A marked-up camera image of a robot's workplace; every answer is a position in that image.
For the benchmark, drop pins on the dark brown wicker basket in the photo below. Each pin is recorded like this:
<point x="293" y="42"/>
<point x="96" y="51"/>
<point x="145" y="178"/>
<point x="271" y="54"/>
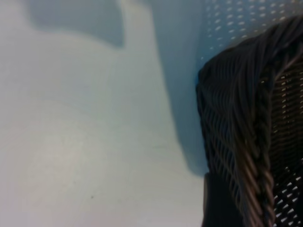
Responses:
<point x="236" y="106"/>

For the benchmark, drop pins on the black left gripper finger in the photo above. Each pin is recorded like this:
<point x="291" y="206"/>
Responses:
<point x="220" y="205"/>

